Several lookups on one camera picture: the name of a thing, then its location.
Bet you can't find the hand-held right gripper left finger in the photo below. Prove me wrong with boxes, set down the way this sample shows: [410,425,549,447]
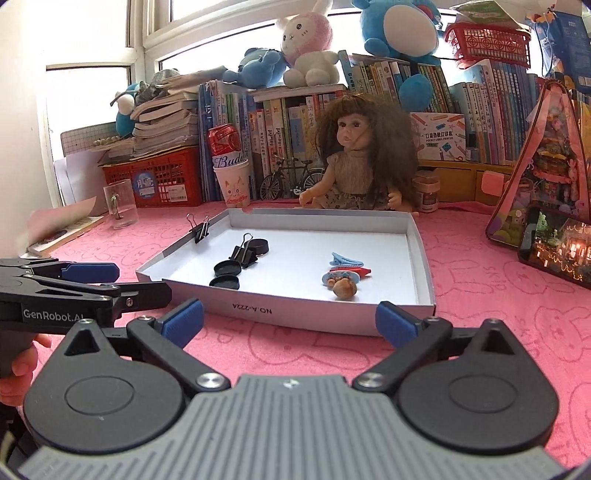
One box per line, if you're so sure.
[65,298,232,393]

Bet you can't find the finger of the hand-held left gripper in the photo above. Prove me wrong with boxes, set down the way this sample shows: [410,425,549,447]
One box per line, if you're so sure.
[0,258,120,283]
[83,281,172,311]

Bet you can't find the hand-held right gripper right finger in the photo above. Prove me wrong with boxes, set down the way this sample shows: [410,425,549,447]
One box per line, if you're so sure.
[352,300,522,393]

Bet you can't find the light blue hair clip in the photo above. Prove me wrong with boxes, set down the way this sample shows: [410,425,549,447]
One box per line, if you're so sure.
[329,251,365,267]

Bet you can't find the black binder clip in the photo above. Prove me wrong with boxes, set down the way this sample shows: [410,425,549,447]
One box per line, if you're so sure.
[186,213,212,244]
[228,233,259,268]

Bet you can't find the white cardboard box tray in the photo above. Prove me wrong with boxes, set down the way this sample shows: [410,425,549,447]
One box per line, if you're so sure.
[135,208,437,337]

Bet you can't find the person's left hand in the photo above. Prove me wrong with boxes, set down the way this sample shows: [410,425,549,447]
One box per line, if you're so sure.
[0,333,52,407]

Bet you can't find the flat book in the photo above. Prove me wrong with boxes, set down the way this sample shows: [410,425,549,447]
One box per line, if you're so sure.
[28,215,107,258]

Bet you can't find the clear glass mug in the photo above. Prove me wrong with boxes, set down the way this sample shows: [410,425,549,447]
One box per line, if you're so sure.
[102,179,139,230]

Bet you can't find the white paper sheet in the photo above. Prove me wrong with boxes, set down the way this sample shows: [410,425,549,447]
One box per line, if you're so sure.
[53,152,109,208]

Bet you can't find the pink bunny-print table cloth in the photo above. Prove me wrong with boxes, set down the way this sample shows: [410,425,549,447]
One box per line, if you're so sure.
[0,200,591,462]

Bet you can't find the red plastic crate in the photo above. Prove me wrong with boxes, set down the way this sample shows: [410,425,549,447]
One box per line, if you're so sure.
[102,147,204,208]

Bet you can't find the small lidded jar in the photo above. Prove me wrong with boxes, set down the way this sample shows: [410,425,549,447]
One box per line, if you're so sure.
[412,170,441,214]

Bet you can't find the grid cutting mat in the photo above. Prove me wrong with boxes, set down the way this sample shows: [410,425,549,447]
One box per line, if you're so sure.
[60,122,125,158]

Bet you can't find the white cat-print paper cup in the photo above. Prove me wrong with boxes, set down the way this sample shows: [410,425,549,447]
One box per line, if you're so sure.
[213,159,252,207]

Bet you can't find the yellow wooden drawer box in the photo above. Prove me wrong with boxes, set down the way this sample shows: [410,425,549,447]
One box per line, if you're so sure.
[418,159,515,204]

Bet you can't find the long-haired brown doll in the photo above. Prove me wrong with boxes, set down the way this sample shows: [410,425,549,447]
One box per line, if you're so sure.
[298,93,421,217]

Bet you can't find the black miniature bicycle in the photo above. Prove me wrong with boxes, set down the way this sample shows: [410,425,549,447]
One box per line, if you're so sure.
[259,157,326,201]

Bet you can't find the stack of worn books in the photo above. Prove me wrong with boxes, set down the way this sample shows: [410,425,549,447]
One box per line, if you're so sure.
[95,69,201,162]

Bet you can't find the blue and white plush toy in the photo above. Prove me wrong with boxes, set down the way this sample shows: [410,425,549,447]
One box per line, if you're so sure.
[113,82,139,137]

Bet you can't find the red beer can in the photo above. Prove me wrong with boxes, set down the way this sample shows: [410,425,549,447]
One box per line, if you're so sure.
[206,124,245,169]

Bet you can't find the black smartphone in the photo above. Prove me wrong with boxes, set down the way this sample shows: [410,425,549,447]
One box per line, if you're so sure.
[517,207,591,291]

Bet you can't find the colourful printed cardboard box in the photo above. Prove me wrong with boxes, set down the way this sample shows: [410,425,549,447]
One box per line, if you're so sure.
[410,112,466,162]

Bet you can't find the grey plush toy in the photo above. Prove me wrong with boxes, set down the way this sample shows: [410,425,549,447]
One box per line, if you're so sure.
[139,68,181,100]

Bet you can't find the pink house-shaped box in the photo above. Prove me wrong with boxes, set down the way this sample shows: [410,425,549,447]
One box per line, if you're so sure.
[486,78,591,252]

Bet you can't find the row of upright books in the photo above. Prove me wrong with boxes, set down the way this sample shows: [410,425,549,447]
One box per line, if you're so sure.
[198,51,591,204]

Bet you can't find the blue bear plush toy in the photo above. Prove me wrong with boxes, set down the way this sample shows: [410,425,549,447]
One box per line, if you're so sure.
[222,46,291,89]

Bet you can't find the large blue plush toy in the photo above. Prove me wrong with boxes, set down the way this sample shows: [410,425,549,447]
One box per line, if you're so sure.
[351,0,451,112]

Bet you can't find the red plastic basket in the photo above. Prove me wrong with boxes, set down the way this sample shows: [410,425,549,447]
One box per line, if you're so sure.
[444,21,532,70]

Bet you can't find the pink bunny plush toy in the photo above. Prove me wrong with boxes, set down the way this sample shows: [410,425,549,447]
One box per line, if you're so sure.
[276,0,340,88]

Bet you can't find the pale green packet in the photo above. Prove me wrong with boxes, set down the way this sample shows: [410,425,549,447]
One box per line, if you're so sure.
[450,0,509,28]

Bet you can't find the blue packet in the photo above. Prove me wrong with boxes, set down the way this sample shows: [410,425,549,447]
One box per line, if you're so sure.
[538,0,591,81]

